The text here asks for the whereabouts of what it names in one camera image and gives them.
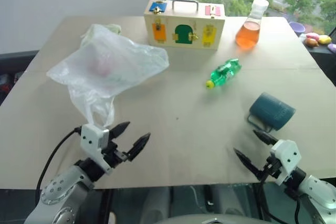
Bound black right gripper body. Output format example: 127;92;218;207
258;155;284;182

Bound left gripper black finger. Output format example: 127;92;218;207
126;132;152;162
108;121;131;139

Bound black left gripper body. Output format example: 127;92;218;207
101;137;132;169

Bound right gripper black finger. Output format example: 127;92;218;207
233;147;264;177
252;129;280;146

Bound translucent white plastic bag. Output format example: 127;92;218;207
46;24;170;128

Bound teal mug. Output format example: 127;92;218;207
247;92;297;133

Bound grey rounded shape under table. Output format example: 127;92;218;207
138;186;172;224

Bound grey robot torso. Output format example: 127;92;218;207
154;209;266;224

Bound green plastic bottle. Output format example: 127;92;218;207
205;58;242;90

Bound crumpled pale green plastic bag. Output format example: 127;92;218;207
80;23;123;47

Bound brown toy onion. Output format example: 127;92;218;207
304;37;320;48

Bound glass flask with orange liquid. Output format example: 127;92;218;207
235;0;270;50

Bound purple bowl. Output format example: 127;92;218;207
288;21;307;35

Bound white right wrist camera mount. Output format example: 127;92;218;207
270;140;302;186

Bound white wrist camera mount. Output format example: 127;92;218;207
80;123;113;175
270;140;302;186

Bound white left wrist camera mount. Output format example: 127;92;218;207
80;123;113;175

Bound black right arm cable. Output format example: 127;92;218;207
258;162;302;224

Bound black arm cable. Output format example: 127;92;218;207
35;126;82;191
258;162;302;224

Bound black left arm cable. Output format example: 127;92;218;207
35;126;82;191

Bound wooden lock box with handle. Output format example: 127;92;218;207
143;0;227;52

